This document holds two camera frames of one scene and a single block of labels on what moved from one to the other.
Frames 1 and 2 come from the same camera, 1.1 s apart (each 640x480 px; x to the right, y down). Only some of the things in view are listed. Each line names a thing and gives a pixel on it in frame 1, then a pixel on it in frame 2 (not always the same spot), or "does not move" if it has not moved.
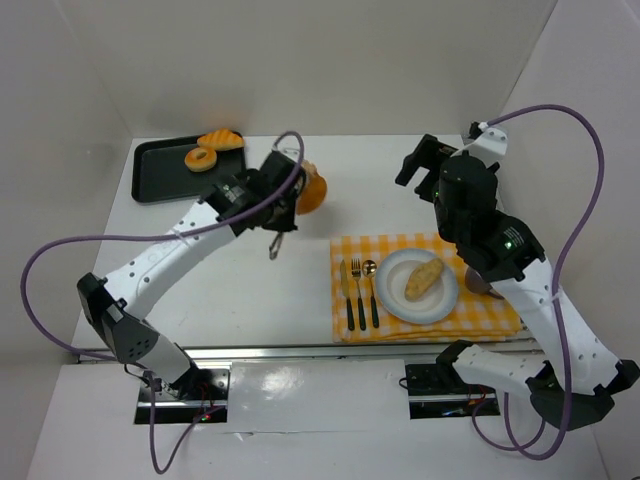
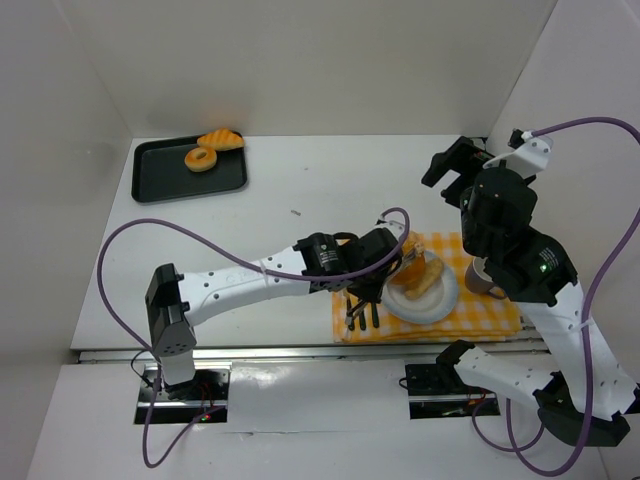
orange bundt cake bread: [314, 189] to [412, 258]
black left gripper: [288, 182] to [366, 291]
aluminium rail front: [342, 353] does not move
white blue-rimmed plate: [394, 277] does not move
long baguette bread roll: [422, 277] does not move
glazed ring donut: [200, 159] does not move
